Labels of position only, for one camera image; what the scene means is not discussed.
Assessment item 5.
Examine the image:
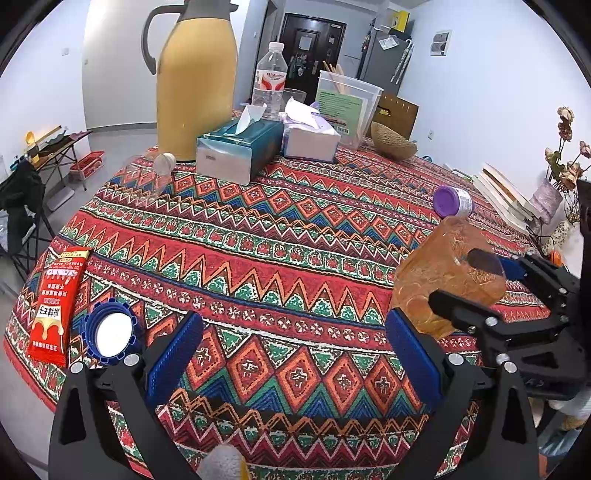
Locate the clear orange plastic cup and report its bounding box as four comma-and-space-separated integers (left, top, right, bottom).
391, 216, 506, 339

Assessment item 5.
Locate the white gloved left hand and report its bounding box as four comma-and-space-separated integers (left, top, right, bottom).
197, 444, 250, 480

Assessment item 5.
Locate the stack of books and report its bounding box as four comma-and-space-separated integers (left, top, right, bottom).
473, 163, 541, 234

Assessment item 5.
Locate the dried flower bouquet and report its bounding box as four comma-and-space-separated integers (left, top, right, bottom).
530, 106, 590, 265

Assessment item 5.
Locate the purple pill bottle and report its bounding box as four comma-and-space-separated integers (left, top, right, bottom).
433, 185, 475, 218

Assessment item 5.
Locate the blue bottle cap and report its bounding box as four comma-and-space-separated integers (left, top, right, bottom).
81, 298, 143, 367

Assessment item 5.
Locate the half melon shell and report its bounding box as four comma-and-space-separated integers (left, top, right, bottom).
370, 122, 418, 161

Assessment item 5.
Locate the red snack packet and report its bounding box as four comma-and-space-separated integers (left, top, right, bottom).
28, 247, 91, 368

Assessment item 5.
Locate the colourful patterned tablecloth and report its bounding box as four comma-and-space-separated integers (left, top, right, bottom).
3, 138, 562, 480

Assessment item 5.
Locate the clear plastic container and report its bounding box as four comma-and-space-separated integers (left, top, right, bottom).
315, 70, 384, 150

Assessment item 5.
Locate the purple tissue pack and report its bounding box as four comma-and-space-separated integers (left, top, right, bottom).
280, 98, 341, 163

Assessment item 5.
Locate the grey refrigerator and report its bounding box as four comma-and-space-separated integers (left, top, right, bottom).
356, 27, 414, 96

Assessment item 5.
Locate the black folding chair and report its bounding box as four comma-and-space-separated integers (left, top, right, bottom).
0, 161, 55, 282

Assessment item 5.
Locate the clear empty bottle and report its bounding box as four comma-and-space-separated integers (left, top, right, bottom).
110, 152, 176, 199

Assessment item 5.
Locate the red basket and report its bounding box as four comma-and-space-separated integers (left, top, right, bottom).
69, 151, 104, 181

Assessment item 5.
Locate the teal tissue box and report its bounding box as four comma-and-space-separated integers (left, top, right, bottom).
195, 104, 283, 186

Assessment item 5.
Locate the small folding table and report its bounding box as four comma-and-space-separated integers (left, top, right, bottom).
24, 127, 92, 187

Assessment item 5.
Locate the dark entrance door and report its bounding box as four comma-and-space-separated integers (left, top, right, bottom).
280, 13, 346, 103

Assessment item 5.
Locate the clear water bottle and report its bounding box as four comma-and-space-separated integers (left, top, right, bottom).
250, 42, 287, 120

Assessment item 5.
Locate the yellow thermos jug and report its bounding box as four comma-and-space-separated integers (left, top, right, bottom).
141, 0, 238, 161

